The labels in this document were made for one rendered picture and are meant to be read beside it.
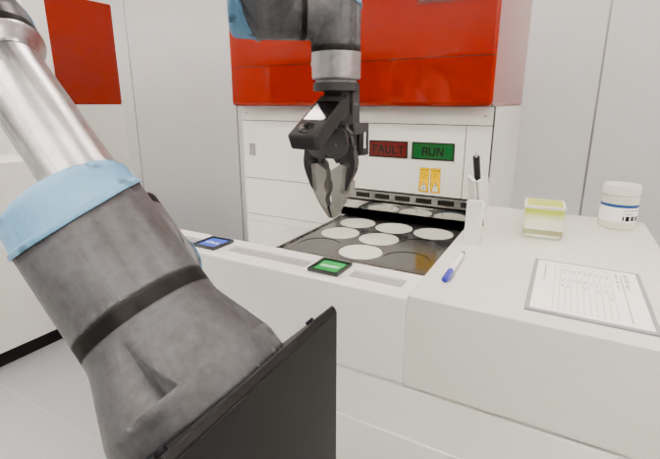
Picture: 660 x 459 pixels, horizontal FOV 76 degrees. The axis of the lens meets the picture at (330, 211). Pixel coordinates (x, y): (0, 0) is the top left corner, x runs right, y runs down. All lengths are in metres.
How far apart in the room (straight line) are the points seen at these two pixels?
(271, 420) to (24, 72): 0.50
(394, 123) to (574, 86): 1.55
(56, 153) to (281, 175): 0.96
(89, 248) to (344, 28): 0.45
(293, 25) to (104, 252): 0.42
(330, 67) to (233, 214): 3.09
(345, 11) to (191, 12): 3.22
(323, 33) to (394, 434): 0.61
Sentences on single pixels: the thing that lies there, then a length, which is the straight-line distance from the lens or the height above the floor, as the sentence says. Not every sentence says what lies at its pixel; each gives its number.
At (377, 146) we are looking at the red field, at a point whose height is 1.10.
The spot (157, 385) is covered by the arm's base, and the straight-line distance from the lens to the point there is 0.34.
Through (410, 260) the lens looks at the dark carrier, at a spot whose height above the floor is 0.90.
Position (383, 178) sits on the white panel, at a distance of 1.27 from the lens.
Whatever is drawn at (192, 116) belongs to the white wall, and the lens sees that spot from 3.82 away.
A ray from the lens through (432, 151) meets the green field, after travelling 1.21.
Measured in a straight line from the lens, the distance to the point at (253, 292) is 0.77.
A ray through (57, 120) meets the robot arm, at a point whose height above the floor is 1.21.
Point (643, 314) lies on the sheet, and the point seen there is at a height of 0.97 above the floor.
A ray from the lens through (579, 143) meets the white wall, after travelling 2.66.
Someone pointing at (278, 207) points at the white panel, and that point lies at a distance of 1.47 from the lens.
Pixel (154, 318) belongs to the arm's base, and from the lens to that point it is 0.34.
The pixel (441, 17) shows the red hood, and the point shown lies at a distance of 1.17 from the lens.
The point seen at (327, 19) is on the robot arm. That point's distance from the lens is 0.66.
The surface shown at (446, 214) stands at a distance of 1.22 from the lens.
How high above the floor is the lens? 1.23
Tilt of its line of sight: 14 degrees down
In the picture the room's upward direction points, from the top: straight up
